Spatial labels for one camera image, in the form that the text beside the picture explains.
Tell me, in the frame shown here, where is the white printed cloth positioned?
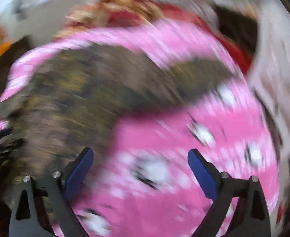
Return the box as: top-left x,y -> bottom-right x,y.
248,0 -> 290,159

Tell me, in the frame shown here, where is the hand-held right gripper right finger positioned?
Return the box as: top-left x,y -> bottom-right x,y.
187,149 -> 272,237

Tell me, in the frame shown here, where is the brown patterned garment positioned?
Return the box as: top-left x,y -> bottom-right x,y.
0,45 -> 237,211

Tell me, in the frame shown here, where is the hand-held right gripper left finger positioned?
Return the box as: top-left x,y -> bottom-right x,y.
9,147 -> 94,237

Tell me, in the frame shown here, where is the dark cloth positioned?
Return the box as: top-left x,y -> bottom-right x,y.
213,4 -> 262,58

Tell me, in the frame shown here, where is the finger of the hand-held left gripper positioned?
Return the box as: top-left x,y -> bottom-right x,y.
0,128 -> 24,164

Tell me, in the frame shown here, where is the pink printed blanket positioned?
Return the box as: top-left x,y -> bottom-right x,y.
0,24 -> 282,237

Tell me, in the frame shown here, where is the orange bowl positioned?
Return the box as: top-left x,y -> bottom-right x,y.
0,41 -> 12,58

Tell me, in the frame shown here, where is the dark wooden table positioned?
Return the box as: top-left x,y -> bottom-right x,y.
0,36 -> 35,115

